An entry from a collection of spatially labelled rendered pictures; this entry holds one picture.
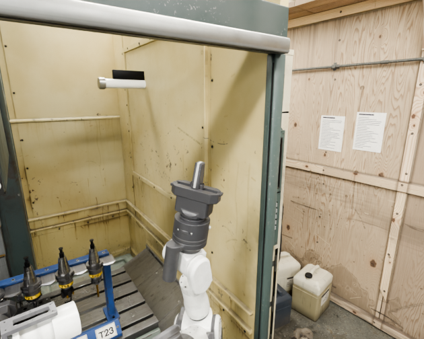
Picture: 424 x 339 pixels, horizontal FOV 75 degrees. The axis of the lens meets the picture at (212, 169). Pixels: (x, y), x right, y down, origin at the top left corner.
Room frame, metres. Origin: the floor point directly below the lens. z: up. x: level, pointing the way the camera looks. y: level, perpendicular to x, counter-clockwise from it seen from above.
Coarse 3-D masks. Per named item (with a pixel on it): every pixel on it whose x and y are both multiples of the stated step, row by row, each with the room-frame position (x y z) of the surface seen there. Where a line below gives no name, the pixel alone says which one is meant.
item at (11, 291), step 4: (16, 284) 0.87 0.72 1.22; (20, 284) 0.87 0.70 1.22; (4, 288) 0.85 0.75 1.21; (8, 288) 0.85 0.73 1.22; (12, 288) 0.85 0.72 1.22; (16, 288) 0.85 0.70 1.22; (20, 288) 0.85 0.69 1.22; (8, 292) 0.82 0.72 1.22; (12, 292) 0.82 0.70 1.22; (16, 292) 0.82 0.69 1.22; (20, 292) 0.83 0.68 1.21; (4, 296) 0.81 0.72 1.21; (8, 296) 0.81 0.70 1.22; (12, 296) 0.81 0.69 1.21
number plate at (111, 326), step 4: (108, 324) 0.95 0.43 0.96; (112, 324) 0.95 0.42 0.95; (100, 328) 0.93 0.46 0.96; (104, 328) 0.93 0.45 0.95; (108, 328) 0.94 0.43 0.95; (112, 328) 0.94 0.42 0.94; (96, 332) 0.92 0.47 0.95; (100, 332) 0.92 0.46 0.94; (104, 332) 0.93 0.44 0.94; (108, 332) 0.93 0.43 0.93; (112, 332) 0.94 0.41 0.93; (116, 332) 0.94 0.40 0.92; (96, 336) 0.91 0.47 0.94; (100, 336) 0.91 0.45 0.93; (104, 336) 0.92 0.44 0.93; (108, 336) 0.92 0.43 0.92; (112, 336) 0.93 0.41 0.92
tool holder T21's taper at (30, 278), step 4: (24, 268) 0.85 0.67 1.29; (28, 268) 0.86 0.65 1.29; (32, 268) 0.87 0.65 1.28; (24, 272) 0.85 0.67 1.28; (28, 272) 0.85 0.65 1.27; (32, 272) 0.86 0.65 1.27; (24, 276) 0.85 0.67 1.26; (28, 276) 0.85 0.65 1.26; (32, 276) 0.86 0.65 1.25; (24, 280) 0.85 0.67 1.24; (28, 280) 0.85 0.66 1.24; (32, 280) 0.85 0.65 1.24; (36, 280) 0.87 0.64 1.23; (24, 284) 0.85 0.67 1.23; (28, 284) 0.85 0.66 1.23; (32, 284) 0.85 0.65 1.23
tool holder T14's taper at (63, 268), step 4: (64, 256) 0.93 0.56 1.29; (60, 260) 0.92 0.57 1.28; (64, 260) 0.92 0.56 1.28; (60, 264) 0.91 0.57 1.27; (64, 264) 0.92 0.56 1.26; (68, 264) 0.93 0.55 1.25; (60, 268) 0.91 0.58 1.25; (64, 268) 0.91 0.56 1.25; (68, 268) 0.93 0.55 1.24; (60, 272) 0.91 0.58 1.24; (64, 272) 0.91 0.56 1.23; (68, 272) 0.92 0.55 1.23
